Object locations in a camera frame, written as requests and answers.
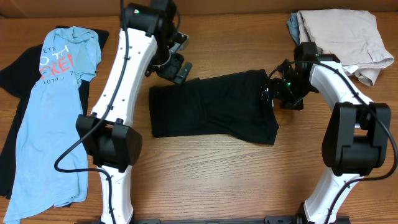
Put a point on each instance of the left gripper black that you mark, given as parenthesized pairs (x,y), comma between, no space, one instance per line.
(175,72)

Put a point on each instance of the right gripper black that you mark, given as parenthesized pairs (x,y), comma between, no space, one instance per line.
(268,92)

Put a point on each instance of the black t-shirt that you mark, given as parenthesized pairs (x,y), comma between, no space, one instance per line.
(229,104)
(18,79)

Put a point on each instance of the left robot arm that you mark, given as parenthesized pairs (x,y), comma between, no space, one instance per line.
(149,42)

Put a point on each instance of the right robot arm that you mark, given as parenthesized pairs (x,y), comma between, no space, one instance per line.
(356,138)

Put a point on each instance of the folded blue jeans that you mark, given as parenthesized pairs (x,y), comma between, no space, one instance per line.
(293,28)

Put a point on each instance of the beige folded shorts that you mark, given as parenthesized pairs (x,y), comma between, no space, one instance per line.
(350,35)

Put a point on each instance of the light blue t-shirt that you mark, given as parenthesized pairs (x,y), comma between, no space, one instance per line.
(68,57)

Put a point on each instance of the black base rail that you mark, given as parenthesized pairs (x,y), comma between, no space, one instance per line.
(211,221)

